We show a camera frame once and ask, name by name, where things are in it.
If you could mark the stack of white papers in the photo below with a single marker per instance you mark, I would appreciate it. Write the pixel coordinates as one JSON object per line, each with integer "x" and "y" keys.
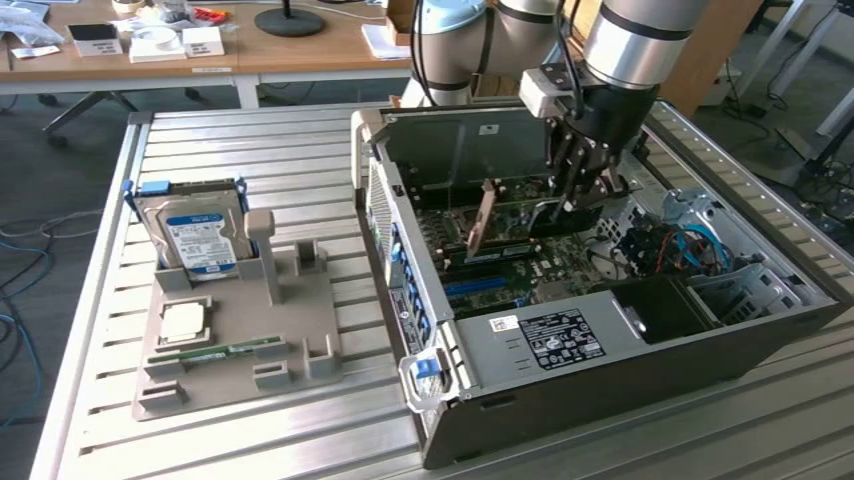
{"x": 384, "y": 47}

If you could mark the white box with black top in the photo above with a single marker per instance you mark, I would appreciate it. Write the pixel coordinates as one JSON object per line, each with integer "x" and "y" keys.
{"x": 97, "y": 42}

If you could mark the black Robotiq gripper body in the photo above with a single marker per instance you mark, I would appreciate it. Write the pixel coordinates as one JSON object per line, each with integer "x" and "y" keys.
{"x": 614, "y": 115}

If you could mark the graphics card with metal bracket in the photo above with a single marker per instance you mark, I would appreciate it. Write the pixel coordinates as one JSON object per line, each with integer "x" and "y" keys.
{"x": 484, "y": 225}

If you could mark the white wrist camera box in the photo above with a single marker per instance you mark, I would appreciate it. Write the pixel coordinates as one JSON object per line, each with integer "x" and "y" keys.
{"x": 541, "y": 95}

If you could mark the small white box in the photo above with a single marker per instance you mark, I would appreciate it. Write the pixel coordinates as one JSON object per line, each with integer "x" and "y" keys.
{"x": 203, "y": 42}

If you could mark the beige tape roll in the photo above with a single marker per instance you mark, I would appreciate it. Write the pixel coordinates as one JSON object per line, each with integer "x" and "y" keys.
{"x": 127, "y": 6}

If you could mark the grey parts rack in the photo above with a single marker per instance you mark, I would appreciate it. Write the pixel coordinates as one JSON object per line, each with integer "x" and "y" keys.
{"x": 248, "y": 320}

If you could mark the black round lamp base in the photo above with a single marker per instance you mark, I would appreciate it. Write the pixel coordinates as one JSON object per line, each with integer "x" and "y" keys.
{"x": 290, "y": 24}

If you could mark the orange plastic item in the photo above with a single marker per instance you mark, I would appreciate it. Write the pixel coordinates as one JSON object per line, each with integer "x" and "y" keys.
{"x": 210, "y": 16}

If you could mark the white box with tape roll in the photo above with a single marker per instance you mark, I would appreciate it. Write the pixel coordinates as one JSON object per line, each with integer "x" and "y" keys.
{"x": 157, "y": 47}

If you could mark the blue case latch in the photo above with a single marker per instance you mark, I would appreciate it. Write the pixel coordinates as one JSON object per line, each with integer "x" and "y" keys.
{"x": 424, "y": 367}

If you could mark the silver CPU chip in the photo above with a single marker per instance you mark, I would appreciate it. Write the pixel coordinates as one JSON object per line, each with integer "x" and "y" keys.
{"x": 183, "y": 322}

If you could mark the blue expansion slot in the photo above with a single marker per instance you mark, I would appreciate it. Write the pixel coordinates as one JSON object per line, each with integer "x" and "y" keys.
{"x": 474, "y": 286}

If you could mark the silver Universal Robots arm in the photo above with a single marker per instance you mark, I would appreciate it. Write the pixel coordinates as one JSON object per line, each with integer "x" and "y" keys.
{"x": 635, "y": 45}

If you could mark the white label card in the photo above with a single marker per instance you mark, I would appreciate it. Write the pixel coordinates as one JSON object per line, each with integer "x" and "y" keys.
{"x": 34, "y": 51}

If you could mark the wooden desk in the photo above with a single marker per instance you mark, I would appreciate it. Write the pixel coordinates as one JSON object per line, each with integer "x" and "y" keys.
{"x": 81, "y": 67}

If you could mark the green motherboard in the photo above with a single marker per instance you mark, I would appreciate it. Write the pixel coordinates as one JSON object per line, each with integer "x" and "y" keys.
{"x": 554, "y": 265}

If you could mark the hard disk in blue caddy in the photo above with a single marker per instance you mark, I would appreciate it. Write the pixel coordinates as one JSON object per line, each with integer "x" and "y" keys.
{"x": 194, "y": 235}

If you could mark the perforated metal drive cage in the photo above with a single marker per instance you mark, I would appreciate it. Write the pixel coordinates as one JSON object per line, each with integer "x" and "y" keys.
{"x": 644, "y": 200}

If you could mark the silver disk bay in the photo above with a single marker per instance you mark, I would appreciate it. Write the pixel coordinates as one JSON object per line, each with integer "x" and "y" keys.
{"x": 755, "y": 295}

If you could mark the clear plastic bag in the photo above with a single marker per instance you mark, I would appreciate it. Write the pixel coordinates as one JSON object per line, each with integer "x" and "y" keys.
{"x": 27, "y": 27}

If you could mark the CPU socket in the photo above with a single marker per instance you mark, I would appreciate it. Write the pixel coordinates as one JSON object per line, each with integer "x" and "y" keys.
{"x": 461, "y": 227}

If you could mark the brown cardboard box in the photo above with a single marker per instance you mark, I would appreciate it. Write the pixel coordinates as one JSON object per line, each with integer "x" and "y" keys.
{"x": 401, "y": 20}

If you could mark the open black PC case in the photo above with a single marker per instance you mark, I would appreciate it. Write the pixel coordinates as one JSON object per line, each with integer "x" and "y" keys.
{"x": 601, "y": 400}

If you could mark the grey power supply unit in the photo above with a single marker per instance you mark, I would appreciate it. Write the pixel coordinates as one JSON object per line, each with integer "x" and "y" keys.
{"x": 494, "y": 355}

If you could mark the green RAM stick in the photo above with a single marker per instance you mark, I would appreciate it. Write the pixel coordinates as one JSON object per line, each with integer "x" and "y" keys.
{"x": 208, "y": 354}

